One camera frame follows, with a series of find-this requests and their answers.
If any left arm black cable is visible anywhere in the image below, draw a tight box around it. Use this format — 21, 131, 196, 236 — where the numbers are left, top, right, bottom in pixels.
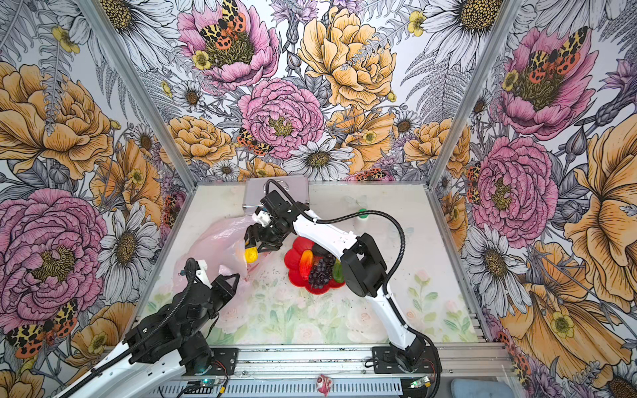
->
54, 258, 200, 398

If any white vented strip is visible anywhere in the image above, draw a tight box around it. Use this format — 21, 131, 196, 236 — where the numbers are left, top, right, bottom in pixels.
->
143, 378, 403, 398

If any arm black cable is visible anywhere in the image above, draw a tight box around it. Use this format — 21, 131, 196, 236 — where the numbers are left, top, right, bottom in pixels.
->
54, 258, 200, 398
263, 178, 441, 398

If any pink small toy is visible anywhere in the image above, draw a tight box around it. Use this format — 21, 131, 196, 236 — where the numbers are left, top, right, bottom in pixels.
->
316, 374, 333, 397

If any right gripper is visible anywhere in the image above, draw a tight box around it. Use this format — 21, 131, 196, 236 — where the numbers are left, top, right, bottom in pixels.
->
239, 216, 290, 255

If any green red mango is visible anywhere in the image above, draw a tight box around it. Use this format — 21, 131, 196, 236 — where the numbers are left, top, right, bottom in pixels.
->
332, 260, 344, 284

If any red flower-shaped plate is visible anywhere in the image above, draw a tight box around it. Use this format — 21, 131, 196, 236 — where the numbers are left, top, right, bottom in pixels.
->
284, 237, 345, 295

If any yellow lemon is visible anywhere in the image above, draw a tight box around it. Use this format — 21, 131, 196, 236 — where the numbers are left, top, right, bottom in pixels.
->
244, 247, 259, 265

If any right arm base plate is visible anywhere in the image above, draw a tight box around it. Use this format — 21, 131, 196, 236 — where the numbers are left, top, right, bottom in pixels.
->
372, 346, 442, 374

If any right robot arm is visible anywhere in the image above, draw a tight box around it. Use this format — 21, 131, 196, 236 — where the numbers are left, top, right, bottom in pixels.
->
245, 208, 426, 372

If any dark grape bunch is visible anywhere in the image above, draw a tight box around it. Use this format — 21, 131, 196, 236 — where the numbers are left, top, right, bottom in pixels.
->
309, 254, 336, 290

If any silver metal case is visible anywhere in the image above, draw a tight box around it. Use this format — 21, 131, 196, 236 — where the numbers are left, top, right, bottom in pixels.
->
242, 176, 310, 216

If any orange carrot-like fruit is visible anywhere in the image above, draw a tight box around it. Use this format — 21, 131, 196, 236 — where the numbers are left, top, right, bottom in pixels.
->
299, 250, 315, 280

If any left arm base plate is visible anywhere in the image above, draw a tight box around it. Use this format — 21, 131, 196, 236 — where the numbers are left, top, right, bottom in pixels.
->
204, 347, 239, 376

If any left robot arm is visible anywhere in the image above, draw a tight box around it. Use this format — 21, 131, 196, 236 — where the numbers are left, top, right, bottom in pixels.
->
58, 273, 241, 397

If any pink plastic bag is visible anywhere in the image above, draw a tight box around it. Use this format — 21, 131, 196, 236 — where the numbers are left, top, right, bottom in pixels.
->
172, 217, 280, 303

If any green circuit board right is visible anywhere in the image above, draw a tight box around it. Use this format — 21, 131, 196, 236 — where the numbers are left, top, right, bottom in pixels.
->
410, 376, 431, 389

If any aluminium front rail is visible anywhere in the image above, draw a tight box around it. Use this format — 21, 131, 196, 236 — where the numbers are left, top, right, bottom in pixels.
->
99, 342, 514, 380

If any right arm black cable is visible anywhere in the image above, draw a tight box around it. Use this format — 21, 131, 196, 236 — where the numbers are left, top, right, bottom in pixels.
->
263, 178, 441, 398

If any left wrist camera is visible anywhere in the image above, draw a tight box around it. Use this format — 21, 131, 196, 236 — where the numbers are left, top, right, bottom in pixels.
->
184, 258, 212, 288

